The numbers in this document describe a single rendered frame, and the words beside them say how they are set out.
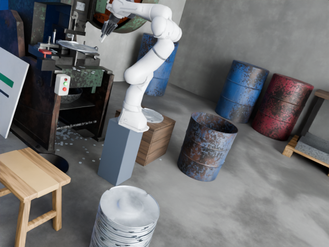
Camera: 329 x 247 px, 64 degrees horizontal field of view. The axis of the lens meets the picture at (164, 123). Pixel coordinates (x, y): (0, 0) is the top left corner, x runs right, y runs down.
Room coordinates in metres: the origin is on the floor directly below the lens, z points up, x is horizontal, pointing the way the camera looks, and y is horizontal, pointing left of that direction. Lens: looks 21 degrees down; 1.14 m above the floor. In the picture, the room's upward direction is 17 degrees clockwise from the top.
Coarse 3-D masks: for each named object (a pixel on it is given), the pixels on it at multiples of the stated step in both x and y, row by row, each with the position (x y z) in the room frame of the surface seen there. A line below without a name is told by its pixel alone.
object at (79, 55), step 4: (72, 52) 1.93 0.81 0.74; (76, 52) 1.92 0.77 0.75; (80, 52) 1.86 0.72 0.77; (84, 52) 1.85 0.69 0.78; (88, 52) 1.89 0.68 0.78; (72, 56) 1.93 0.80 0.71; (76, 56) 1.92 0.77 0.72; (80, 56) 1.95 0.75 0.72; (84, 56) 1.98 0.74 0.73; (76, 60) 1.92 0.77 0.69; (80, 60) 1.95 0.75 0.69; (84, 60) 1.99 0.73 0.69; (72, 64) 1.93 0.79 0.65; (76, 64) 1.93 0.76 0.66; (80, 64) 1.96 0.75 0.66; (84, 64) 1.99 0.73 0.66
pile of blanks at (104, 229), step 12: (96, 216) 1.00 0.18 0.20; (96, 228) 0.94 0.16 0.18; (108, 228) 0.90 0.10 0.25; (120, 228) 0.88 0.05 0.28; (144, 228) 0.92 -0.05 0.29; (96, 240) 0.92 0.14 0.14; (108, 240) 0.89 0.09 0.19; (120, 240) 0.88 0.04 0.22; (132, 240) 0.90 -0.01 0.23; (144, 240) 0.93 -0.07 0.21
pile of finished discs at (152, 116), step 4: (144, 108) 2.29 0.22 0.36; (144, 112) 2.17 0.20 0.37; (148, 112) 2.20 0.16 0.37; (152, 112) 2.24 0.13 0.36; (156, 112) 2.28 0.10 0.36; (148, 116) 2.10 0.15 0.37; (152, 116) 2.13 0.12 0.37; (156, 116) 2.17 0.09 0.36; (160, 116) 2.23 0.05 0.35; (148, 120) 2.01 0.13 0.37; (152, 120) 2.05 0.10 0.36; (156, 120) 2.08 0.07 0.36; (160, 120) 2.11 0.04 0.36
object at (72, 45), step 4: (60, 44) 1.86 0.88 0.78; (64, 44) 1.92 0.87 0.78; (68, 44) 1.96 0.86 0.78; (72, 44) 1.98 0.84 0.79; (76, 44) 2.07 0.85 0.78; (80, 44) 2.12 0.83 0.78; (72, 48) 1.84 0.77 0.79; (76, 48) 1.91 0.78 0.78; (80, 48) 1.93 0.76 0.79; (84, 48) 1.97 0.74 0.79; (88, 48) 2.05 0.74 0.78; (92, 48) 2.10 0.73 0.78; (92, 52) 1.93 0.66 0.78
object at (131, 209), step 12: (108, 192) 1.07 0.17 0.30; (120, 192) 1.10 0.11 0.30; (132, 192) 1.13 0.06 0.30; (144, 192) 1.16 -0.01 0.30; (108, 204) 0.99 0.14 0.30; (120, 204) 1.01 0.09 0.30; (132, 204) 1.03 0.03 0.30; (144, 204) 1.06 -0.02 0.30; (156, 204) 1.09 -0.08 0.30; (108, 216) 0.92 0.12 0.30; (120, 216) 0.94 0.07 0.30; (132, 216) 0.96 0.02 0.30; (144, 216) 0.98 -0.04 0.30; (156, 216) 1.01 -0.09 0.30; (132, 228) 0.89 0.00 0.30
